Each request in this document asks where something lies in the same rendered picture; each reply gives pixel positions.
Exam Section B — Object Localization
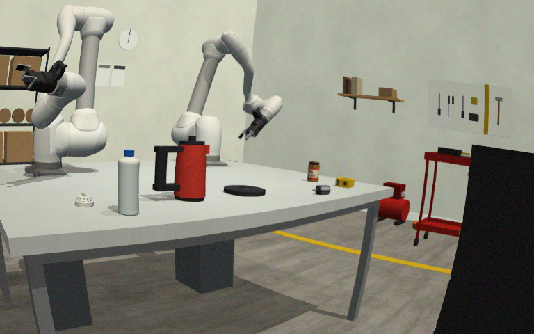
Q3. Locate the dark grey round disc with center stud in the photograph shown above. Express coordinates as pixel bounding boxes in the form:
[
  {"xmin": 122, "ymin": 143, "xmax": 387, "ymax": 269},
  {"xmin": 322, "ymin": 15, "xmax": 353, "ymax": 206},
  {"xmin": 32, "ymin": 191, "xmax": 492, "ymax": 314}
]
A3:
[{"xmin": 224, "ymin": 185, "xmax": 266, "ymax": 197}]

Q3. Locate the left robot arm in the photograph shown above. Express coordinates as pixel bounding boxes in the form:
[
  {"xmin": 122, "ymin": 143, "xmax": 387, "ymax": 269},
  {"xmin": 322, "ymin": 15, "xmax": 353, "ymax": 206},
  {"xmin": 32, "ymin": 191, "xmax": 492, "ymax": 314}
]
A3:
[{"xmin": 171, "ymin": 30, "xmax": 283, "ymax": 166}]

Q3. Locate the small spice jar with dark lid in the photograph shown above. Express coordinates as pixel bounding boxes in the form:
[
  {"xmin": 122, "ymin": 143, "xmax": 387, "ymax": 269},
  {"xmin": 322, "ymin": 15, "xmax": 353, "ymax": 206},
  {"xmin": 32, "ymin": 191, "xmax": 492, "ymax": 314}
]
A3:
[{"xmin": 307, "ymin": 161, "xmax": 320, "ymax": 182}]

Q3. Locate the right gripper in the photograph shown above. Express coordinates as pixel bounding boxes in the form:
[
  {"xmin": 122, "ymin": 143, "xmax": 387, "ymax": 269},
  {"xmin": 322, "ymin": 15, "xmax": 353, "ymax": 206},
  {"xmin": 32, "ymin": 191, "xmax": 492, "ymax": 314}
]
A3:
[{"xmin": 15, "ymin": 60, "xmax": 67, "ymax": 96}]

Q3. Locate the red kettle with black handle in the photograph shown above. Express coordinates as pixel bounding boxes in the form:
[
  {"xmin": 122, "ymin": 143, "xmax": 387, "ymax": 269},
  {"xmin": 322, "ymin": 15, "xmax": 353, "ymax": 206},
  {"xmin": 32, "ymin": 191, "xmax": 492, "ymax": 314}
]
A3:
[{"xmin": 152, "ymin": 136, "xmax": 210, "ymax": 202}]

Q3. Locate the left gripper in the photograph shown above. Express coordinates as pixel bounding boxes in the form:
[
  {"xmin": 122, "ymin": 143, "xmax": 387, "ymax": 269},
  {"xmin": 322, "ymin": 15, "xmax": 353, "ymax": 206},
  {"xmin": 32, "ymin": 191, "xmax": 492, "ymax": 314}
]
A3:
[{"xmin": 238, "ymin": 107, "xmax": 273, "ymax": 140}]

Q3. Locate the white plastic bottle with blue cap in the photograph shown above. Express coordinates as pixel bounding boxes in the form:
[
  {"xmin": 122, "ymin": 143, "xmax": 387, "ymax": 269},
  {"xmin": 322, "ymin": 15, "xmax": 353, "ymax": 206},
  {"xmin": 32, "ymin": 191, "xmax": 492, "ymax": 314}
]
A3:
[{"xmin": 118, "ymin": 150, "xmax": 140, "ymax": 216}]

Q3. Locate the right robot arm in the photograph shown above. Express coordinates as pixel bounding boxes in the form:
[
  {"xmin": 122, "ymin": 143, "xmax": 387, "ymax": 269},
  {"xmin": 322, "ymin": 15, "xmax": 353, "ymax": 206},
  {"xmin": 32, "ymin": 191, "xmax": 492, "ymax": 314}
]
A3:
[{"xmin": 25, "ymin": 5, "xmax": 114, "ymax": 176}]

